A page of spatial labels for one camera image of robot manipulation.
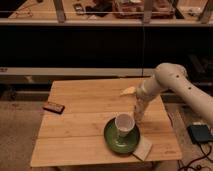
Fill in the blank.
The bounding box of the black cable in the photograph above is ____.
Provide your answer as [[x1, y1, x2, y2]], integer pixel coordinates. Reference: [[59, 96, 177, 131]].
[[178, 143, 213, 171]]

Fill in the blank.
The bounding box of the white ceramic cup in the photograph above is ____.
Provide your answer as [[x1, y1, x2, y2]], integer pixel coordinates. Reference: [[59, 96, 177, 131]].
[[115, 113, 135, 137]]

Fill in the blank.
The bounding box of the green plate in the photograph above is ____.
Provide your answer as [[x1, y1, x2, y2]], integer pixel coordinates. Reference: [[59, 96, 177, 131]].
[[104, 119, 140, 154]]

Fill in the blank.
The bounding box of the brown rectangular box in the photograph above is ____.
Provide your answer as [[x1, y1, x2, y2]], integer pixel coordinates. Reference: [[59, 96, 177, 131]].
[[43, 102, 65, 114]]

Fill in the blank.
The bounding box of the white sponge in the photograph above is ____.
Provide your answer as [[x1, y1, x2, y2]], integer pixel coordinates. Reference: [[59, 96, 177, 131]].
[[133, 137, 152, 161]]

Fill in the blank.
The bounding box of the white bottle red cap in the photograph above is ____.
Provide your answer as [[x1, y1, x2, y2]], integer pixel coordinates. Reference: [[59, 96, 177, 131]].
[[134, 100, 147, 123]]

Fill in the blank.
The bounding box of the black foot pedal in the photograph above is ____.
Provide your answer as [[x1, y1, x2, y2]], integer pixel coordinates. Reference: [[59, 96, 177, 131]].
[[187, 125, 213, 144]]

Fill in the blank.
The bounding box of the wooden table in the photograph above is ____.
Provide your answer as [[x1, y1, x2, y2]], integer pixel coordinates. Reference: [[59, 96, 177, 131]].
[[30, 78, 182, 167]]

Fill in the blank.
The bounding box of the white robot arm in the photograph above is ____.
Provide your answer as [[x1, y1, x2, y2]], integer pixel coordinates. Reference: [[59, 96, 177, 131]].
[[121, 63, 213, 128]]

